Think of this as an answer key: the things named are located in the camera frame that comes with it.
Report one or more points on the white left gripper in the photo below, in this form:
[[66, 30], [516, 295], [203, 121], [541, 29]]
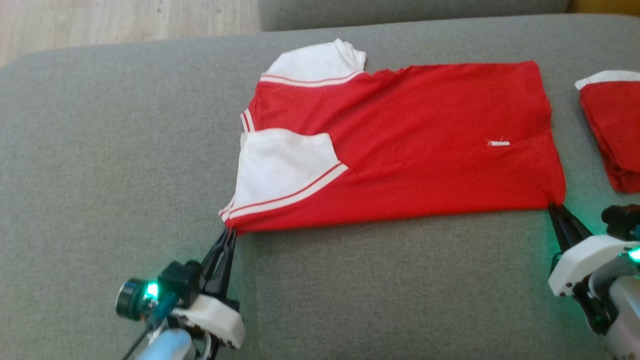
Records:
[[215, 320]]

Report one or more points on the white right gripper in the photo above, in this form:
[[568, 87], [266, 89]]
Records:
[[580, 265]]

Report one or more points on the red shorts with white trim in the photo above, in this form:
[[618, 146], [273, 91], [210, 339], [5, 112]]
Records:
[[617, 130]]

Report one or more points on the red shirt with white sleeves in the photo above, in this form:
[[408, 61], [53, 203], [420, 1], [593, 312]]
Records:
[[425, 150]]

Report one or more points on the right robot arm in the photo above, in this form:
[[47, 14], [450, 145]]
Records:
[[622, 310]]

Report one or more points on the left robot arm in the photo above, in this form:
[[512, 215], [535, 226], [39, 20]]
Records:
[[167, 347]]

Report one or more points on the large grey sofa seat cushion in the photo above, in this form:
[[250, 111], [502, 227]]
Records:
[[125, 165]]

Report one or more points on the large yellow sofa backrest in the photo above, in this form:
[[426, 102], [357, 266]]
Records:
[[605, 5]]

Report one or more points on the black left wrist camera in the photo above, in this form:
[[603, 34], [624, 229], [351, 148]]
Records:
[[175, 285]]

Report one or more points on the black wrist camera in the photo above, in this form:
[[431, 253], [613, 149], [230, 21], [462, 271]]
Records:
[[622, 220], [175, 285]]

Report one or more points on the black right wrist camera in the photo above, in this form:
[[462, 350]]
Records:
[[622, 220]]

